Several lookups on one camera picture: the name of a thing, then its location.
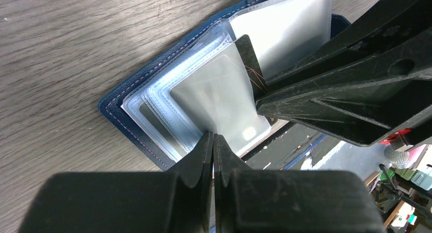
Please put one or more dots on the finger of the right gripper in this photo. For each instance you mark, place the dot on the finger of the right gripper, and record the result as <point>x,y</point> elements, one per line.
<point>384,26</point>
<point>364,102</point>

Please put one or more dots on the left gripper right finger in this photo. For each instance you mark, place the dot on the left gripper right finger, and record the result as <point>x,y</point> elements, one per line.
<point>234,191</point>

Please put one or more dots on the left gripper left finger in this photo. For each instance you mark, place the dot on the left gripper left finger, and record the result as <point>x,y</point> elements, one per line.
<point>192,195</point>

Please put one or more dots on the grey credit card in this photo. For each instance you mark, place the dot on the grey credit card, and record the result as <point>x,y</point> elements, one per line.
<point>220,96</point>

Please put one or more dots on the blue leather card holder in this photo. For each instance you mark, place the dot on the blue leather card holder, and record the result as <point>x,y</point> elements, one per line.
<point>282,32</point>

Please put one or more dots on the red microphone with stand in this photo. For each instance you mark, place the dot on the red microphone with stand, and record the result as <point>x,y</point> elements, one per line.
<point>419,179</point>

